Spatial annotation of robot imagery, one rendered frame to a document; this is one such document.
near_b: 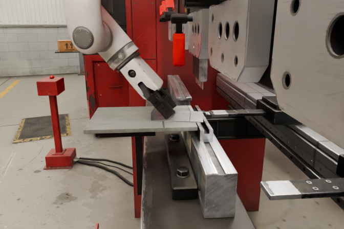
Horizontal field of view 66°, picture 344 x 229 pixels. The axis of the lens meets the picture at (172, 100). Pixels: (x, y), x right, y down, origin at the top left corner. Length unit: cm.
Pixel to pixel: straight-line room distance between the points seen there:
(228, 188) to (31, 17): 747
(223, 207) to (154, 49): 113
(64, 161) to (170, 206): 211
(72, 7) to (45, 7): 714
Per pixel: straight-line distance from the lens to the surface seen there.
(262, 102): 79
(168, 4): 75
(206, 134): 62
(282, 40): 18
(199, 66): 64
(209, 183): 51
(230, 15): 28
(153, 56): 153
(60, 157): 263
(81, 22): 59
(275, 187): 43
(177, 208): 58
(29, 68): 788
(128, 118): 70
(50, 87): 242
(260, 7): 24
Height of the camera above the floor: 123
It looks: 15 degrees down
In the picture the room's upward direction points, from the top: straight up
